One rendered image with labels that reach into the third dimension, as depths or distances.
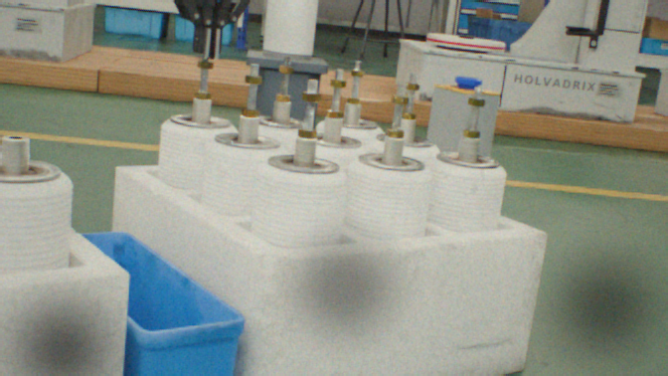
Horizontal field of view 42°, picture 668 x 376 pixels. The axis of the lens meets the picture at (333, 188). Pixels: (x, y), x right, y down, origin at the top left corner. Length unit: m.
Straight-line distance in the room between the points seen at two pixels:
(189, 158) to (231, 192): 0.12
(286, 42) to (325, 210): 0.75
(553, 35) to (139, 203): 2.52
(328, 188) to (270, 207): 0.06
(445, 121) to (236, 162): 0.42
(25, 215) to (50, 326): 0.09
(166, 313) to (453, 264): 0.32
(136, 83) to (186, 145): 1.99
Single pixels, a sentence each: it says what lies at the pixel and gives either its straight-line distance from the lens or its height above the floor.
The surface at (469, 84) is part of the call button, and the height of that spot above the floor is 0.32.
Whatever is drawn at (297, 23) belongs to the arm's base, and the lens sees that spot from 1.59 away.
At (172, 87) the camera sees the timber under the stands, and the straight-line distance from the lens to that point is 3.04.
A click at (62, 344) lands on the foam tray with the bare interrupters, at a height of 0.12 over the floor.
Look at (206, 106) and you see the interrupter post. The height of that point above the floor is 0.27.
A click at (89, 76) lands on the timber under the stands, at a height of 0.05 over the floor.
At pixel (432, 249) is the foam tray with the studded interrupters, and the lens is 0.95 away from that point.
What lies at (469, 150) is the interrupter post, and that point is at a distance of 1.04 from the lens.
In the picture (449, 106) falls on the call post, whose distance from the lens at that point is 1.28.
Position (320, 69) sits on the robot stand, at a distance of 1.57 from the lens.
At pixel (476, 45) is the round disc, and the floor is 0.30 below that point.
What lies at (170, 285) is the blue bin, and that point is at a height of 0.10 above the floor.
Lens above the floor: 0.43
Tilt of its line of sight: 13 degrees down
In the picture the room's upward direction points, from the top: 7 degrees clockwise
